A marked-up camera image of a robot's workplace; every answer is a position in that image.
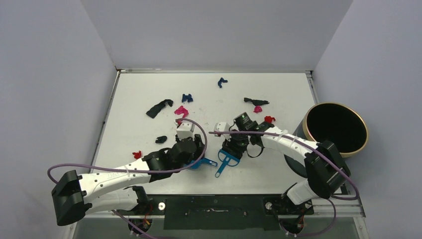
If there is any red scrap right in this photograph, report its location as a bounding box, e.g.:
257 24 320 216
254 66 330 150
264 116 276 123

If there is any black paper scrap strip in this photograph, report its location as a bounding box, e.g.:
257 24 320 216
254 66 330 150
146 99 174 119

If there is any blue plastic dustpan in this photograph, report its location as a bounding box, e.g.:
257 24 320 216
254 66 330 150
188 157 218 170

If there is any far dark blue scrap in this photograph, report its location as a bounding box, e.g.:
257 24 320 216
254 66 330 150
217 77 228 89

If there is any small pink scrap right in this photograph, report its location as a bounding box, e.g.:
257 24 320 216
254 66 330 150
253 106 263 114

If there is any small black paper scrap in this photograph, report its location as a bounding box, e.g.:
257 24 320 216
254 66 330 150
155 135 168 144

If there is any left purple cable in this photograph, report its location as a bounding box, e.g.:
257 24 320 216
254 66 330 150
47 118 208 239

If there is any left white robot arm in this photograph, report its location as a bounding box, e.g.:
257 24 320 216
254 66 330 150
51 134 207 226

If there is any black gold-rimmed waste bin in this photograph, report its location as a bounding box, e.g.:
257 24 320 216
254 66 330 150
292 102 368 160

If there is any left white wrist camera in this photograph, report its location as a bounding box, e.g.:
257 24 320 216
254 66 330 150
176 122 195 140

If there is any pink paper scrap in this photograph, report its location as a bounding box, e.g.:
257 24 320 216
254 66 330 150
174 106 189 118

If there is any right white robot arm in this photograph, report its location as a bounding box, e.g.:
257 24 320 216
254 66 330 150
214 113 350 214

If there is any blue hand brush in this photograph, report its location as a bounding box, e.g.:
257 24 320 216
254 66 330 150
214 149 240 178

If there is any black paper scrap right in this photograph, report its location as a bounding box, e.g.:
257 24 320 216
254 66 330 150
243 97 270 106

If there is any dark blue paper scrap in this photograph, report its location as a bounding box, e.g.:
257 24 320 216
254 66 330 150
181 94 194 103

